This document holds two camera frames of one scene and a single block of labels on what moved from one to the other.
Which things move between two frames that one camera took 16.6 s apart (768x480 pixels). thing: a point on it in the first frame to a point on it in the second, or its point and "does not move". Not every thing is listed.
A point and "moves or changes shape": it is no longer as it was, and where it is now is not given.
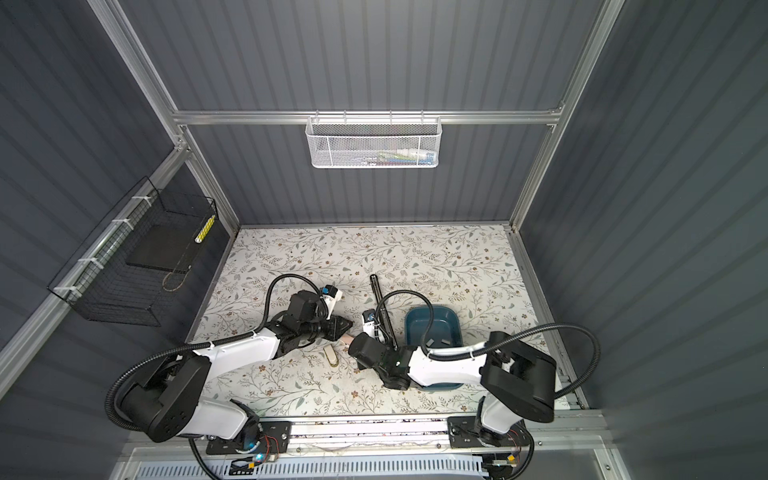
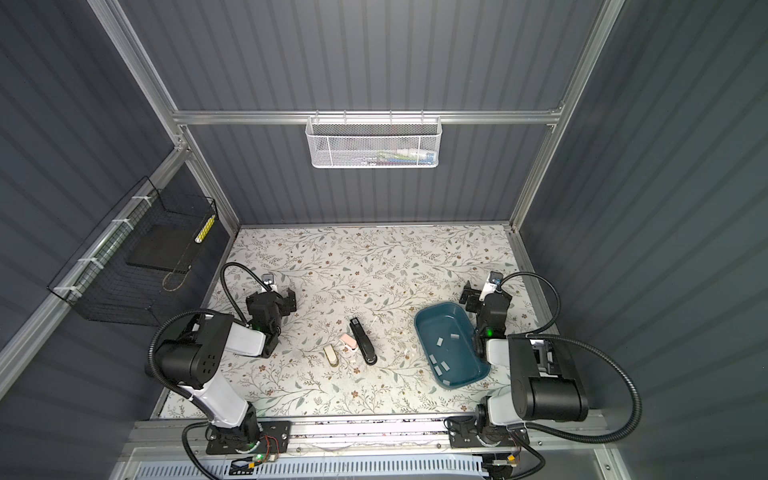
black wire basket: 132,266 does not move
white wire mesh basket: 374,144 does not move
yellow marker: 199,238 does not move
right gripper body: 382,376 to 481,326
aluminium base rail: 549,435 does not move
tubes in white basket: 400,157 does not move
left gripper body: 315,329 to 278,322
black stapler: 385,320 moves or changes shape
